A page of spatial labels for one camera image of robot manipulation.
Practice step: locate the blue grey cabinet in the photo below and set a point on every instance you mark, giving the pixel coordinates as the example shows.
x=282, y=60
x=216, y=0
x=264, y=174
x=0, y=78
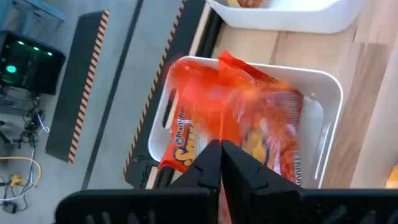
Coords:
x=46, y=9

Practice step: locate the white plastic bin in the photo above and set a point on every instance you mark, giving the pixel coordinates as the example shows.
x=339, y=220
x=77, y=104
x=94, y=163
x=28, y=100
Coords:
x=323, y=90
x=295, y=18

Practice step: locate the black hazard-striped floor mat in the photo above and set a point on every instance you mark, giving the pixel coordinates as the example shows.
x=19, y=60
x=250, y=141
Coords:
x=77, y=87
x=183, y=34

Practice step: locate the black computer with green lights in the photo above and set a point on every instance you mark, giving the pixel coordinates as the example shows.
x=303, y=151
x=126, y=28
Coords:
x=31, y=74

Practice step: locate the red saucy noodle pack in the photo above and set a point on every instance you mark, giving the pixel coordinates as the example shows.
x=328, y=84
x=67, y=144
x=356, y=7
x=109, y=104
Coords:
x=192, y=102
x=264, y=109

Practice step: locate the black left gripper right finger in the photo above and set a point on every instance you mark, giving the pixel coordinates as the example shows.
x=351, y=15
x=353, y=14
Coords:
x=245, y=180

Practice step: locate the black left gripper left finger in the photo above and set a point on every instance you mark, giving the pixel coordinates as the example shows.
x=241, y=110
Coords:
x=199, y=177

